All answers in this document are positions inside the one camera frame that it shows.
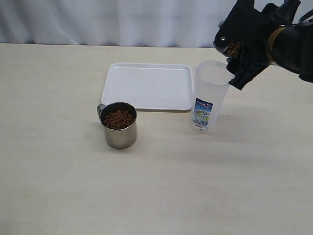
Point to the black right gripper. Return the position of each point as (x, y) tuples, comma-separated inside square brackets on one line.
[(244, 34)]

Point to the steel mug poured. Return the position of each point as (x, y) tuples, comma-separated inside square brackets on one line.
[(229, 38)]

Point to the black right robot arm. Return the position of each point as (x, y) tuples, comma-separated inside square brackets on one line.
[(291, 47)]

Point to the clear plastic jar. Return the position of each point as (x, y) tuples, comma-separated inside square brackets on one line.
[(211, 84)]

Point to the white plastic tray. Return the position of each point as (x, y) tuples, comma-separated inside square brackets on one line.
[(146, 86)]

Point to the steel mug with pellets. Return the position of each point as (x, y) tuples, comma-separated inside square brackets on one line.
[(118, 139)]

